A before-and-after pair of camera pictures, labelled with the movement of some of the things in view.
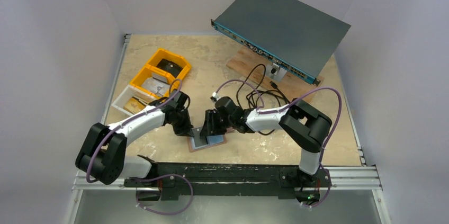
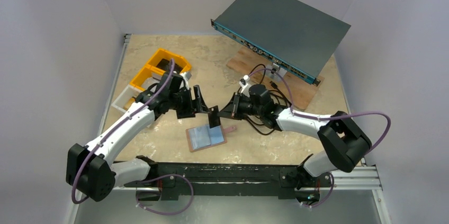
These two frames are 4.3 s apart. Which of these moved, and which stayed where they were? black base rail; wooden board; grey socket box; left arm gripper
Moved: left arm gripper
Stayed: black base rail; wooden board; grey socket box
